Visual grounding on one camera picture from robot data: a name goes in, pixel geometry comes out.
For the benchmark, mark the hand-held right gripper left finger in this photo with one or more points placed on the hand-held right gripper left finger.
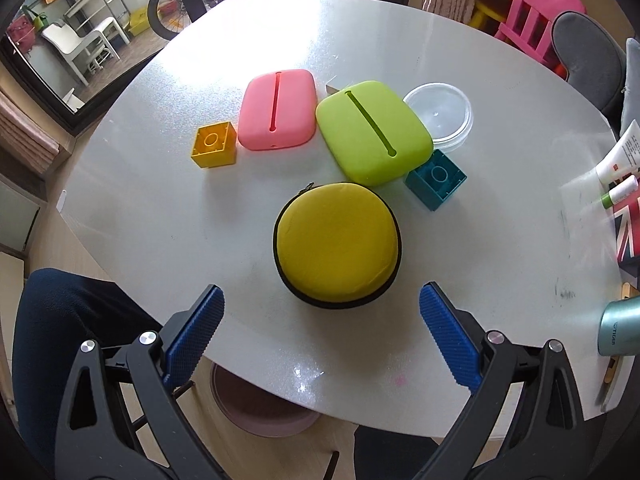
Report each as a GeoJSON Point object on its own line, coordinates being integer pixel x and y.
{"type": "Point", "coordinates": [197, 330]}

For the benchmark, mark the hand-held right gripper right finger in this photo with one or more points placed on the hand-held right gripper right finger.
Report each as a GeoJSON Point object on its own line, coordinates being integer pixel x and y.
{"type": "Point", "coordinates": [447, 340]}

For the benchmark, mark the pink waste bin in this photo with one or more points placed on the pink waste bin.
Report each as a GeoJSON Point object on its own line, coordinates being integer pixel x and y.
{"type": "Point", "coordinates": [260, 412]}

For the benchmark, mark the yellow round zip case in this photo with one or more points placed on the yellow round zip case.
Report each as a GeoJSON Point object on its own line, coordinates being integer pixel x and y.
{"type": "Point", "coordinates": [337, 245]}

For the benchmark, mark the teal toy block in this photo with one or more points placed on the teal toy block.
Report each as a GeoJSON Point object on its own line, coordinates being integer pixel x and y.
{"type": "Point", "coordinates": [435, 180]}

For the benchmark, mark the yellow toy block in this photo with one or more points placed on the yellow toy block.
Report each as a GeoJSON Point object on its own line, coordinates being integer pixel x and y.
{"type": "Point", "coordinates": [212, 145]}

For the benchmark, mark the green slotted case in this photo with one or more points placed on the green slotted case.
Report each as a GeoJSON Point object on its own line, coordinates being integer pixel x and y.
{"type": "Point", "coordinates": [372, 132]}

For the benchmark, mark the pink slotted case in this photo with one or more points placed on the pink slotted case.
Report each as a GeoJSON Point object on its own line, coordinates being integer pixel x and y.
{"type": "Point", "coordinates": [277, 110]}

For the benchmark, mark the white table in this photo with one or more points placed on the white table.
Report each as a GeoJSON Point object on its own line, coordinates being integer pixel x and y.
{"type": "Point", "coordinates": [200, 220]}

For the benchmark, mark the person's left leg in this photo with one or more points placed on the person's left leg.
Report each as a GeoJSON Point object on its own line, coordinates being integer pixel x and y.
{"type": "Point", "coordinates": [65, 320]}

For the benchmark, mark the black chair leg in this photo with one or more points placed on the black chair leg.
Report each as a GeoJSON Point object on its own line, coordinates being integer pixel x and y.
{"type": "Point", "coordinates": [330, 465]}

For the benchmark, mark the teal metal bottle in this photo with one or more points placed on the teal metal bottle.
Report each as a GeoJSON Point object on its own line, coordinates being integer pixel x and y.
{"type": "Point", "coordinates": [620, 327]}

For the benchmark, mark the flag print pouch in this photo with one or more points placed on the flag print pouch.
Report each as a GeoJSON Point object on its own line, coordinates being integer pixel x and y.
{"type": "Point", "coordinates": [629, 232]}

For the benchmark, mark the small tube green cap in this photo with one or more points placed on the small tube green cap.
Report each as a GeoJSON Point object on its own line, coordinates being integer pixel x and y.
{"type": "Point", "coordinates": [620, 192]}

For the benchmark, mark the clear plastic container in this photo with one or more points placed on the clear plastic container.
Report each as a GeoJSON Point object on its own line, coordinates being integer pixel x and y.
{"type": "Point", "coordinates": [445, 110]}

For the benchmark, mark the white tube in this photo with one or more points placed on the white tube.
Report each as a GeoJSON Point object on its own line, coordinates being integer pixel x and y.
{"type": "Point", "coordinates": [622, 152]}

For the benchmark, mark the pink pleated curtain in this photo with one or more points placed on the pink pleated curtain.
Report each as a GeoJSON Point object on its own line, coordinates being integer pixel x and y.
{"type": "Point", "coordinates": [25, 130]}

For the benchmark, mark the small grey box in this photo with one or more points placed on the small grey box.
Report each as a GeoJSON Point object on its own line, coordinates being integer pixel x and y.
{"type": "Point", "coordinates": [332, 89]}

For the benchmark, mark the white chair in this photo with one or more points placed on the white chair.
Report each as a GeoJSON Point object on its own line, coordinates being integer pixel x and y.
{"type": "Point", "coordinates": [75, 42]}

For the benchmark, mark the grey padded chair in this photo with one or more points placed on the grey padded chair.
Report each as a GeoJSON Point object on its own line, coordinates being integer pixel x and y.
{"type": "Point", "coordinates": [590, 60]}

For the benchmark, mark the yellow crate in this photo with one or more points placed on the yellow crate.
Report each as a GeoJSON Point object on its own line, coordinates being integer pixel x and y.
{"type": "Point", "coordinates": [138, 21]}

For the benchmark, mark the light grey cushion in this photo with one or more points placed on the light grey cushion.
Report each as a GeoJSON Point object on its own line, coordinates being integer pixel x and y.
{"type": "Point", "coordinates": [632, 85]}

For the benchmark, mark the pink bicycle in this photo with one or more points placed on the pink bicycle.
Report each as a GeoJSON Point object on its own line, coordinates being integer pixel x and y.
{"type": "Point", "coordinates": [165, 7]}

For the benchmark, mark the yellow toy stool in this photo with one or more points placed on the yellow toy stool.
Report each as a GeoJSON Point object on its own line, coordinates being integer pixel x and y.
{"type": "Point", "coordinates": [486, 15]}

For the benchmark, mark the metal rack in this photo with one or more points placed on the metal rack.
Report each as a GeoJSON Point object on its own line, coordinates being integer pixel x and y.
{"type": "Point", "coordinates": [112, 5]}

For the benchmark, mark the pink kids chair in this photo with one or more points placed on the pink kids chair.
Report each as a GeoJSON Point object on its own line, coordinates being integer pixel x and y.
{"type": "Point", "coordinates": [537, 10]}

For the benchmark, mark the green watering can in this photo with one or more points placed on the green watering can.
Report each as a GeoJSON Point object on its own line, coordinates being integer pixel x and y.
{"type": "Point", "coordinates": [41, 21]}

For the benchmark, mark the pink hanging bag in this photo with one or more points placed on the pink hanging bag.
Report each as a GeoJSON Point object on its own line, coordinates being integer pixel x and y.
{"type": "Point", "coordinates": [20, 32]}

